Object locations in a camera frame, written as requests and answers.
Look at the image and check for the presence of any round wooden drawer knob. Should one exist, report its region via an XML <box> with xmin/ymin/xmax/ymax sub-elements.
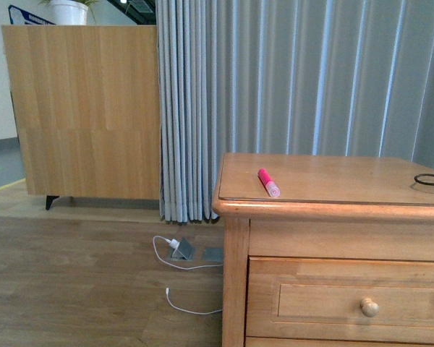
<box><xmin>359</xmin><ymin>298</ymin><xmax>380</xmax><ymax>318</ymax></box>

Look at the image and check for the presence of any pink marker with clear cap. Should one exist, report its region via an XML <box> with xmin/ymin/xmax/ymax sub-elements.
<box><xmin>258</xmin><ymin>168</ymin><xmax>281</xmax><ymax>197</ymax></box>

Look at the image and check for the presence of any open metal floor socket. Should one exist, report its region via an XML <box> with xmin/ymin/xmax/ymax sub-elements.
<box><xmin>169</xmin><ymin>238</ymin><xmax>195</xmax><ymax>261</ymax></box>

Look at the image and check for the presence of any black cable loop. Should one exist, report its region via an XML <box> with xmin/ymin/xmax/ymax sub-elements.
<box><xmin>414</xmin><ymin>173</ymin><xmax>434</xmax><ymax>190</ymax></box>

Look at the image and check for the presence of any grey pleated curtain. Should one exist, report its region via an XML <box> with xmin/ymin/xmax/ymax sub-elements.
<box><xmin>156</xmin><ymin>1</ymin><xmax>434</xmax><ymax>223</ymax></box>

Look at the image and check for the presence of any white plant pot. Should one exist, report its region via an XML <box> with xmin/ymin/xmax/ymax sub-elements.
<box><xmin>49</xmin><ymin>0</ymin><xmax>89</xmax><ymax>25</ymax></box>

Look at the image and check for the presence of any white charging cable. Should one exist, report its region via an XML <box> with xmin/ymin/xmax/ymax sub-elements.
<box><xmin>152</xmin><ymin>235</ymin><xmax>224</xmax><ymax>316</ymax></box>

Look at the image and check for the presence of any white charger plug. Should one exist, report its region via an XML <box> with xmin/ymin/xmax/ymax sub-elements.
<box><xmin>169</xmin><ymin>239</ymin><xmax>180</xmax><ymax>249</ymax></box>

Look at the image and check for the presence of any wooden nightstand dresser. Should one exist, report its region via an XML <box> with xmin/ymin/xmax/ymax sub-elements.
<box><xmin>213</xmin><ymin>153</ymin><xmax>434</xmax><ymax>346</ymax></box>

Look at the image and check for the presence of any light wood cabinet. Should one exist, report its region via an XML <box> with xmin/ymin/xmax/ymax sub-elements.
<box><xmin>1</xmin><ymin>25</ymin><xmax>160</xmax><ymax>200</ymax></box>

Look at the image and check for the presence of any blue wall sign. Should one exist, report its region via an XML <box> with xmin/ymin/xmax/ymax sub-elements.
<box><xmin>8</xmin><ymin>5</ymin><xmax>54</xmax><ymax>25</ymax></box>

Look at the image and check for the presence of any wooden drawer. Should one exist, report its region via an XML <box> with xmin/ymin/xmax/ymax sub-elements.
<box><xmin>245</xmin><ymin>338</ymin><xmax>434</xmax><ymax>347</ymax></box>
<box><xmin>246</xmin><ymin>257</ymin><xmax>434</xmax><ymax>344</ymax></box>

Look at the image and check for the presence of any closed metal floor plate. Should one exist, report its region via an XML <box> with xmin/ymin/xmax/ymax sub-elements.
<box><xmin>202</xmin><ymin>247</ymin><xmax>224</xmax><ymax>263</ymax></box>

